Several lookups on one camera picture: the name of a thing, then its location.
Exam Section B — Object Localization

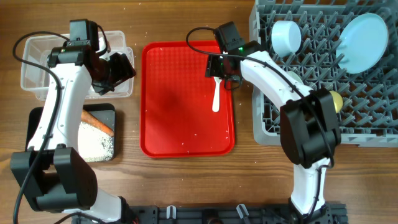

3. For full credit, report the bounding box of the white plastic spoon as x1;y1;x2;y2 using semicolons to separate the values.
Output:
212;77;222;113

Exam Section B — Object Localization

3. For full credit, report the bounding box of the carrot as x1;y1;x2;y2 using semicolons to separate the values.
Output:
81;110;114;137

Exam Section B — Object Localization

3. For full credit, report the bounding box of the green bowl of rice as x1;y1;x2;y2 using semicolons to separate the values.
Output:
287;71;303;85

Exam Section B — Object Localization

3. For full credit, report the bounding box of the small light blue bowl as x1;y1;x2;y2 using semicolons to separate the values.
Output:
271;21;302;57

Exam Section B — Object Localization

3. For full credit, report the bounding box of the white rice pile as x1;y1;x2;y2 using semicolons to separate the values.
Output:
78;121;114;162

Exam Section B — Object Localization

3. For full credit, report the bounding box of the yellow cup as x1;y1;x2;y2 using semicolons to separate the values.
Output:
330;91;343;113

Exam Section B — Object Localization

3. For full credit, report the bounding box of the large light blue plate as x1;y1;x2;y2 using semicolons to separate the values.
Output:
336;13;389;74

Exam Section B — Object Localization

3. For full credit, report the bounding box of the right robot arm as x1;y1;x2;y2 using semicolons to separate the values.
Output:
206;22;341;223

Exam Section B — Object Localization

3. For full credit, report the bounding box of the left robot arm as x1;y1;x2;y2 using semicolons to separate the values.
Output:
10;19;139;223

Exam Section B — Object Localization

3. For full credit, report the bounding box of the grey dishwasher rack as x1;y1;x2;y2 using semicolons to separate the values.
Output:
249;0;397;147

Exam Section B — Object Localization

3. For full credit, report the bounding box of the black tray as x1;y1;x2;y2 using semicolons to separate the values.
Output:
25;103;116;160

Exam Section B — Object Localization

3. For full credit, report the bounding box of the red serving tray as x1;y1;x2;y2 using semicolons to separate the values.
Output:
139;40;235;159

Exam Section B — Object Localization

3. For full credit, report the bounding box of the clear plastic bin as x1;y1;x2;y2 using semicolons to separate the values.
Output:
21;30;134;101

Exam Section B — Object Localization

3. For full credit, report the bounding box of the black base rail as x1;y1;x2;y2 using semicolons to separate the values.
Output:
129;203;349;224

